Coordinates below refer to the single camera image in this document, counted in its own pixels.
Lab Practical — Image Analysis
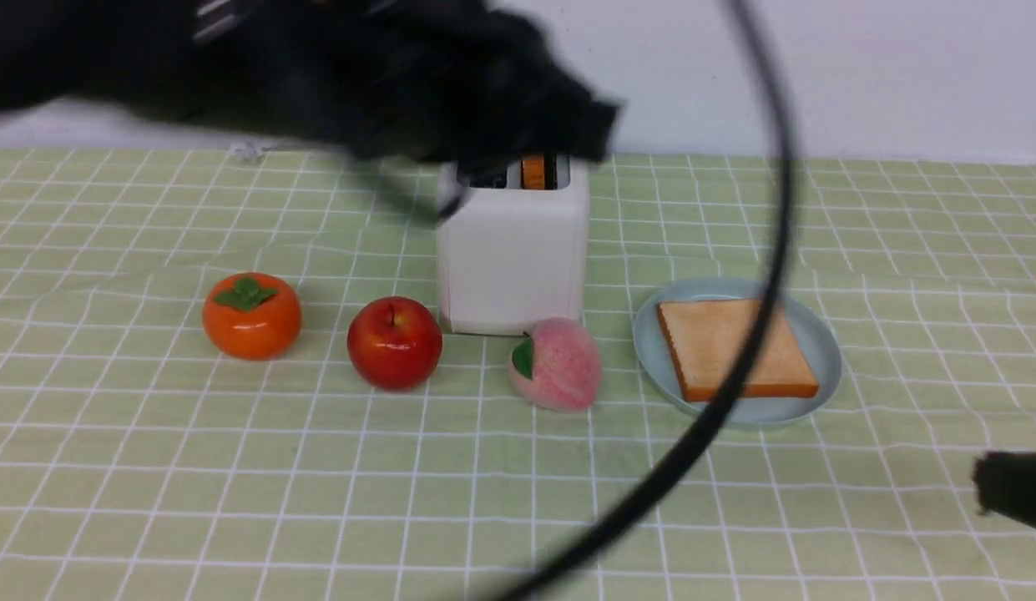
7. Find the toasted bread slice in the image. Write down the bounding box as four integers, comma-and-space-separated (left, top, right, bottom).
656, 298, 821, 403
520, 154, 548, 190

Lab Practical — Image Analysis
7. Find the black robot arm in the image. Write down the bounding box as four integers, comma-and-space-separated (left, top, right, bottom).
0, 1, 620, 167

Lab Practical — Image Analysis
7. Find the white toaster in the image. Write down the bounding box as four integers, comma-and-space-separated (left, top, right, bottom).
435, 159, 589, 336

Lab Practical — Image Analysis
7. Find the pink peach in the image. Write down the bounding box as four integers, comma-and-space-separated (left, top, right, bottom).
508, 318, 603, 413

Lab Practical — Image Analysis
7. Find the red apple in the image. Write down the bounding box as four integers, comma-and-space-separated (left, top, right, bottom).
346, 296, 442, 391

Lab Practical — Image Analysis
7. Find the orange persimmon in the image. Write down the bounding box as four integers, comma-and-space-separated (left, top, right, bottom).
201, 271, 303, 361

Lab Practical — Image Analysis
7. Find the light blue plate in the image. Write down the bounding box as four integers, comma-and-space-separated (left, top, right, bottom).
633, 276, 843, 431

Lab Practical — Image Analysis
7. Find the green checkered tablecloth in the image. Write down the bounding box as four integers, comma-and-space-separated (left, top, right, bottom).
0, 149, 1036, 600

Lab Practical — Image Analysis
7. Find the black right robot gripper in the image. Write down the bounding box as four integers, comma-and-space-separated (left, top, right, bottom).
971, 450, 1036, 530

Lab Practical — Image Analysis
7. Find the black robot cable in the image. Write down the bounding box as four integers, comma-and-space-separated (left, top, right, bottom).
476, 0, 798, 601

